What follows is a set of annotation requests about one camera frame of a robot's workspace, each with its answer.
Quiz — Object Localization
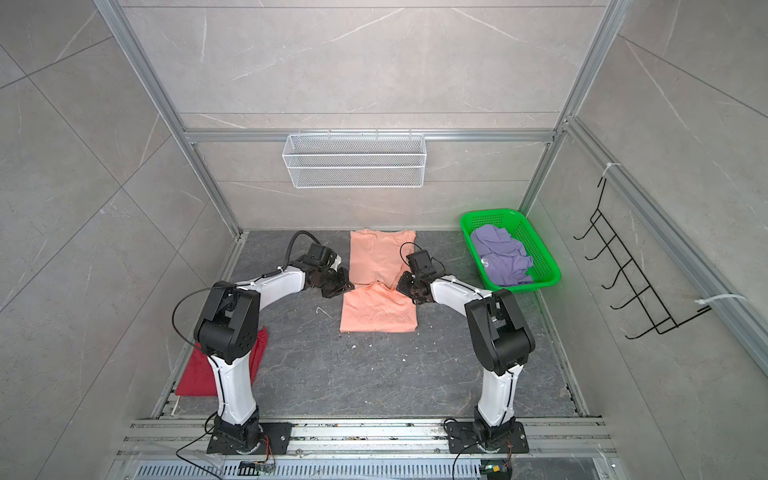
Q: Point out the salmon pink t shirt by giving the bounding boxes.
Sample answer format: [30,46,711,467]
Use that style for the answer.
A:
[340,229,418,333]

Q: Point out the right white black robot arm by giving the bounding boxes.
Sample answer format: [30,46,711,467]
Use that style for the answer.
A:
[397,272,536,454]

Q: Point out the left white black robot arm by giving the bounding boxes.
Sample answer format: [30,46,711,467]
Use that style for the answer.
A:
[194,263,354,453]

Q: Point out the purple t shirt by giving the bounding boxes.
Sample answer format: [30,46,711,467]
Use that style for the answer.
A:
[470,224,534,287]

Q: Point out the green plastic laundry basket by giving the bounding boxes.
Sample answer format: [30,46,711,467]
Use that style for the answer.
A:
[460,209,561,292]

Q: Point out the folded dark red t shirt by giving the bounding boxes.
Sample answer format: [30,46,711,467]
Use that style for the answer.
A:
[175,328,269,397]

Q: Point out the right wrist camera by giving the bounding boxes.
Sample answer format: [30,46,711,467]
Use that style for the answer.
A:
[406,250,437,279]

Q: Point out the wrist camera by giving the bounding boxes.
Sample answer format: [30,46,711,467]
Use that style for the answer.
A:
[406,250,437,279]
[304,243,341,270]

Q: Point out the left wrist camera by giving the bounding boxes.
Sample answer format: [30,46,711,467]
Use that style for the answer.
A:
[304,243,341,270]

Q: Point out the left black corrugated cable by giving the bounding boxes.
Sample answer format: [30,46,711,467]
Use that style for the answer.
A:
[284,230,322,268]

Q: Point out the white wire mesh shelf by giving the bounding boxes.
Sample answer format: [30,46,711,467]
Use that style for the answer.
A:
[282,133,427,189]

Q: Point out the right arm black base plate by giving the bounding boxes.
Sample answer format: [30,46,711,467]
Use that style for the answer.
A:
[443,419,530,455]

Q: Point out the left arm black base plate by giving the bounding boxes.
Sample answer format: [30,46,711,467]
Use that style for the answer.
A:
[206,422,293,455]

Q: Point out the black wire hook rack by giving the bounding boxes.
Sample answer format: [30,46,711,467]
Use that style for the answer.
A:
[573,178,713,341]

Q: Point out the aluminium rail base frame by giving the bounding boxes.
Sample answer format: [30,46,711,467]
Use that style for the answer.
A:
[106,417,628,479]

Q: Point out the aluminium frame profiles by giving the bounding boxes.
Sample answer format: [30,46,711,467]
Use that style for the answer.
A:
[96,1,767,370]

